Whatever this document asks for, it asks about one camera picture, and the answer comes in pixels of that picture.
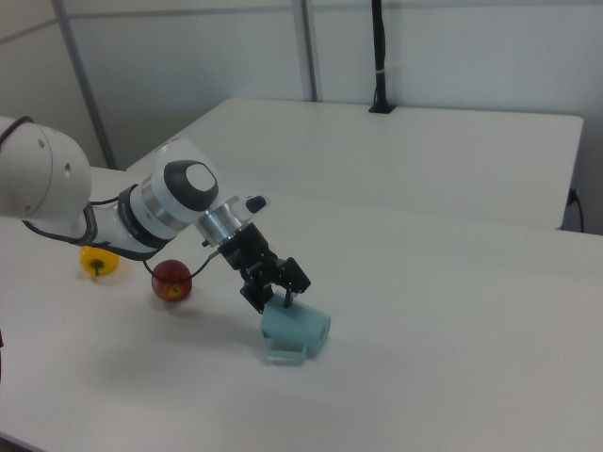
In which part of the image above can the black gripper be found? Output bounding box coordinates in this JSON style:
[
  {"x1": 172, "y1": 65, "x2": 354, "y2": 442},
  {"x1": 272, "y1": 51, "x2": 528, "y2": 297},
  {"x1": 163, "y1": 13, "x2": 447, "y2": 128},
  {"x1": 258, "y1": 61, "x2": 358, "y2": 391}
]
[{"x1": 219, "y1": 223, "x2": 313, "y2": 315}]

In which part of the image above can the black pole stand white band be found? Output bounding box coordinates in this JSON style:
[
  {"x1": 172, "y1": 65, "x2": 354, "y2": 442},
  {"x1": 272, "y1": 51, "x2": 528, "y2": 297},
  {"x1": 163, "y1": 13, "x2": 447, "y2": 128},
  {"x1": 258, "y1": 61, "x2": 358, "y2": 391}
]
[{"x1": 367, "y1": 0, "x2": 398, "y2": 115}]

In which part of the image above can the grey slanted partition post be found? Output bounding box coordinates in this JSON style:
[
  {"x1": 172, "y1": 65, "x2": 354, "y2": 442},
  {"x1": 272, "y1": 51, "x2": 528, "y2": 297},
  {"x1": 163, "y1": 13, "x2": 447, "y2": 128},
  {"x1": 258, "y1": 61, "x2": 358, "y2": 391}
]
[{"x1": 50, "y1": 0, "x2": 118, "y2": 170}]

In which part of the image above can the teal hexagonal plastic mug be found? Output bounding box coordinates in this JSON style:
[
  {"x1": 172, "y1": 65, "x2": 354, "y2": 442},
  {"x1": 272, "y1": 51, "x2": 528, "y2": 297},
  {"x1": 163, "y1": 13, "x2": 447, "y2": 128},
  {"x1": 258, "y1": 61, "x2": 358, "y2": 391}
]
[{"x1": 258, "y1": 289, "x2": 334, "y2": 366}]

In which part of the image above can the red apple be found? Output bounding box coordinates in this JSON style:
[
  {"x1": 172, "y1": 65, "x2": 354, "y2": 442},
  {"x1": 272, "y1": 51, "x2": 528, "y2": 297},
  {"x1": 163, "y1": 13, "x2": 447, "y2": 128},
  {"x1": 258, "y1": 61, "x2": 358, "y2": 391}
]
[{"x1": 150, "y1": 258, "x2": 194, "y2": 302}]

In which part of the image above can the yellow bell pepper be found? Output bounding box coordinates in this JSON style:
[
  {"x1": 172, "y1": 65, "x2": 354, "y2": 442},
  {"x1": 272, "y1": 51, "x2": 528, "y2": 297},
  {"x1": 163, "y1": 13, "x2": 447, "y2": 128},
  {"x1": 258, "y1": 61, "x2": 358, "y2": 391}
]
[{"x1": 78, "y1": 244, "x2": 122, "y2": 283}]

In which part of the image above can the black power cable with plug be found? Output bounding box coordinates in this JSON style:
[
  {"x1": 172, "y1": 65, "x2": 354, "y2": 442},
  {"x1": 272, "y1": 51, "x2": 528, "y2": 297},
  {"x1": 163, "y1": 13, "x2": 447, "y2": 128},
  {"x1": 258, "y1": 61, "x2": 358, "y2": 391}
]
[{"x1": 562, "y1": 186, "x2": 586, "y2": 234}]

